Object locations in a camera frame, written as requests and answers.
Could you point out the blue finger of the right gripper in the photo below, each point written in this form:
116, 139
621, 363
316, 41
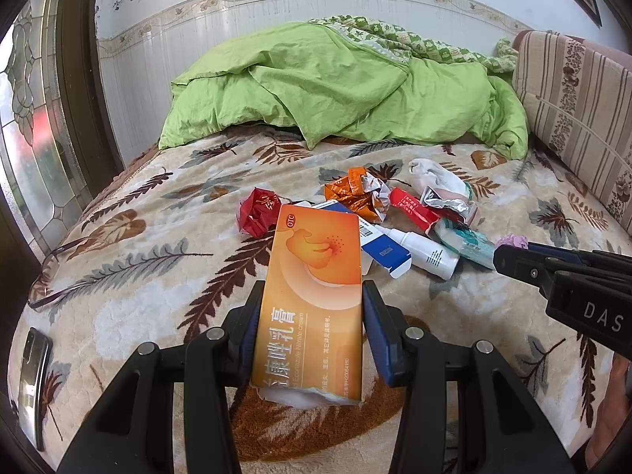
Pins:
595, 258
528, 265

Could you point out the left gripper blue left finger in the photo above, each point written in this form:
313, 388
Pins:
241, 327

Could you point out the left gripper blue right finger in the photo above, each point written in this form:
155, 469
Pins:
384, 326

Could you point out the teal tissue pack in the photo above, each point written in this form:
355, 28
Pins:
467, 243

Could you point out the orange cream box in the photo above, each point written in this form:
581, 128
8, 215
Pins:
308, 349

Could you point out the small white blue box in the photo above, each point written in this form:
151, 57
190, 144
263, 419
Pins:
380, 249

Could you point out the white plastic bottle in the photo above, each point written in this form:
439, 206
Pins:
426, 254

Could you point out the silver foil wrapper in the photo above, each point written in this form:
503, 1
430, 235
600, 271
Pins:
458, 210

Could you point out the red wrapper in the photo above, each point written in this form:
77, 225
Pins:
258, 212

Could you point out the red torn carton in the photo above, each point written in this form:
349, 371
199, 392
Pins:
424, 218

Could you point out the right hand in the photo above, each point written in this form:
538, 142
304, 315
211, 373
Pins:
612, 412

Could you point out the orange foil wrapper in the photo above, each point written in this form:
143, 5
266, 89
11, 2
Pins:
362, 193

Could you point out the white crumpled sock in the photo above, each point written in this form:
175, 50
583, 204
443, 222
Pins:
425, 173

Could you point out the striped floral headboard cushion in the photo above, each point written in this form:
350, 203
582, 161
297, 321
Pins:
577, 98

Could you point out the green quilt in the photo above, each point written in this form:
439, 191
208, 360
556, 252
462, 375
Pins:
351, 77

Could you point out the stained glass door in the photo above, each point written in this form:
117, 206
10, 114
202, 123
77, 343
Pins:
40, 175

